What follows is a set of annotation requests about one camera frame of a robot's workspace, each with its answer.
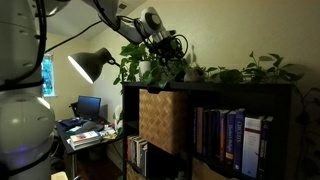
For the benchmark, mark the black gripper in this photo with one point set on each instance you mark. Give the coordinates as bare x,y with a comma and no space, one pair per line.
166,46

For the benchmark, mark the grey fuzzy socks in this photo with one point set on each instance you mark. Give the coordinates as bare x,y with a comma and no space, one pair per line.
193,75

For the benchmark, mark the woven bamboo storage container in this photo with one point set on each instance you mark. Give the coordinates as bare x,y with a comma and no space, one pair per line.
163,120

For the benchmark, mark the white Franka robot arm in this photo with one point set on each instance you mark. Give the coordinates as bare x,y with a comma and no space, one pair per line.
23,126

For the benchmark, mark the green pothos plant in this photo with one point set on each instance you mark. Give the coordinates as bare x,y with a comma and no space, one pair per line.
226,75

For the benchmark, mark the black cube shelf unit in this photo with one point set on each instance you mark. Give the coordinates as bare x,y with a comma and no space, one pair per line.
233,95

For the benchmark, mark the ceiling air vent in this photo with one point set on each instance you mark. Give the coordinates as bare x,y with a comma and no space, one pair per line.
122,6

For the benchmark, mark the tan spine book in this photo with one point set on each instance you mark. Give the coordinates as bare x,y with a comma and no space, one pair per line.
199,130

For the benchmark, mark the white flower ornament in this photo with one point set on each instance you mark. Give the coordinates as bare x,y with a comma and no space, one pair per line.
117,116

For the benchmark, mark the slim black book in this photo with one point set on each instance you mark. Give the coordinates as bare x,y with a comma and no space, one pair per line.
205,131

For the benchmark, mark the grey desk lamp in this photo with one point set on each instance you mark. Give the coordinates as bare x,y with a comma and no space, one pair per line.
90,63

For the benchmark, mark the dark navy book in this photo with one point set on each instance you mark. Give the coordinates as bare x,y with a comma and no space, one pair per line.
214,133

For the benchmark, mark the brown spine book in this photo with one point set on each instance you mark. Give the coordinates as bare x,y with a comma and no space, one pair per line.
223,135

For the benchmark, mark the computer monitor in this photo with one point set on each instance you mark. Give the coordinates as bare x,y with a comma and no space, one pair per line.
88,106

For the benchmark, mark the grey spine book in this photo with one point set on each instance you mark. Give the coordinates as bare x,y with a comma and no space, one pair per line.
133,150

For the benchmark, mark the blue book yellow label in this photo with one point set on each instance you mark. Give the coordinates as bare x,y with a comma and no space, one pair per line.
230,135

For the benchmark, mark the red spine book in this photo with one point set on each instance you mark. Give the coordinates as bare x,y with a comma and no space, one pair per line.
128,148

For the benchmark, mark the white spine book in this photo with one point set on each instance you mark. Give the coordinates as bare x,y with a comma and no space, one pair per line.
139,155

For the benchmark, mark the dark book white pages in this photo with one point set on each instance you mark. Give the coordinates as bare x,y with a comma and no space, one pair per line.
144,161

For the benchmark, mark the blue circuits textbook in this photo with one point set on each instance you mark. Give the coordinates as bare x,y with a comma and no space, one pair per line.
239,140

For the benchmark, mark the colourful cover book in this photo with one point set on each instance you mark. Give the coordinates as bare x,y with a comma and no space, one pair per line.
83,136

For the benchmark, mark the blue bag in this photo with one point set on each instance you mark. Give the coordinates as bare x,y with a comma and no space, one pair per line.
71,122

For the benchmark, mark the white maroon banded book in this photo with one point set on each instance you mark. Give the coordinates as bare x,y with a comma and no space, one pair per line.
251,146

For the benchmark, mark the thick white book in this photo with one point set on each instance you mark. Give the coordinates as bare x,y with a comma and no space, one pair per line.
85,144

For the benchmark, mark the dark office desk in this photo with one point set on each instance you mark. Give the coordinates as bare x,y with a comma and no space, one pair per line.
63,133

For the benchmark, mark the thick black book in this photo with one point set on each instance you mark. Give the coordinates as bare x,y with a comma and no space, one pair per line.
266,146

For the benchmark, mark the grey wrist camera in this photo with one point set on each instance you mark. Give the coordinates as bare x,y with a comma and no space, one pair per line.
170,33

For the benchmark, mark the window with white frame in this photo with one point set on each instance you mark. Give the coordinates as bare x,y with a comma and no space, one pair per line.
47,76

